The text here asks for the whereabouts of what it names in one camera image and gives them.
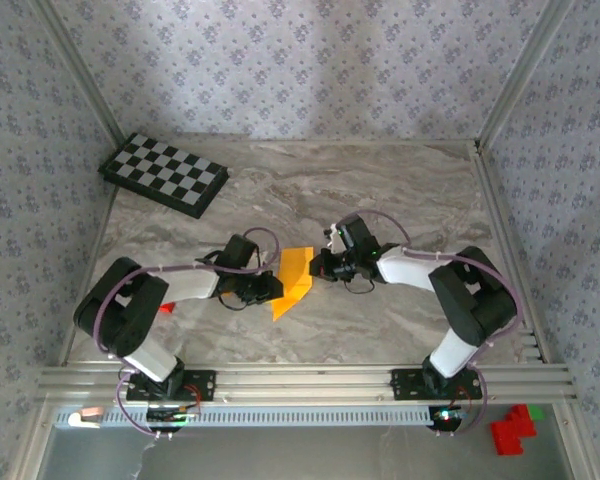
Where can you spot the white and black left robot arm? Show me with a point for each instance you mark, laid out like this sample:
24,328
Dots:
190,285

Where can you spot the small red cube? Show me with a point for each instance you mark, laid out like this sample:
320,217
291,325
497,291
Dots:
166,308

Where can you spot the black and grey checkerboard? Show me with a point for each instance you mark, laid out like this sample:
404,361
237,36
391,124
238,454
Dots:
165,172

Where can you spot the pink and white small object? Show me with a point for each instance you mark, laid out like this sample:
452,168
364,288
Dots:
87,416

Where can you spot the red toy brick stack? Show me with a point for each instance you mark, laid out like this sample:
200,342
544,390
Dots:
510,435

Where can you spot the green toy brick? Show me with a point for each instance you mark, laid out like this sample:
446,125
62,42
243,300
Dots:
537,414

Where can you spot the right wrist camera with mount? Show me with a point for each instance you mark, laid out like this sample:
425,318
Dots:
357,235

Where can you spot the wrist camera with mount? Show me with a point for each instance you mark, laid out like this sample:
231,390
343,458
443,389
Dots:
240,250
357,235

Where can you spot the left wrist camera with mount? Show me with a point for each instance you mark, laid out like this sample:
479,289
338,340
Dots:
240,250

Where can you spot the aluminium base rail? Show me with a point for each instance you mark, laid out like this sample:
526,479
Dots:
305,382

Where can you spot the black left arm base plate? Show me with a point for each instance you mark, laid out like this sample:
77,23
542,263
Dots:
205,385

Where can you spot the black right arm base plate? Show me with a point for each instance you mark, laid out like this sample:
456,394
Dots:
405,385

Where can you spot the aluminium right side rail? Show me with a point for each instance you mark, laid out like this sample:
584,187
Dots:
507,240

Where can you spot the aluminium left side rail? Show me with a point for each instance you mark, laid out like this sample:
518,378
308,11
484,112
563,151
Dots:
103,230

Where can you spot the aluminium right corner post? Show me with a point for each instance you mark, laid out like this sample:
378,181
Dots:
522,70

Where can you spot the aluminium corner post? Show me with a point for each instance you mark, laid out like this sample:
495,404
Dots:
522,70
83,70

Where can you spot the aluminium left corner post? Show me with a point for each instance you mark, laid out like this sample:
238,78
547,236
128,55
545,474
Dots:
83,70

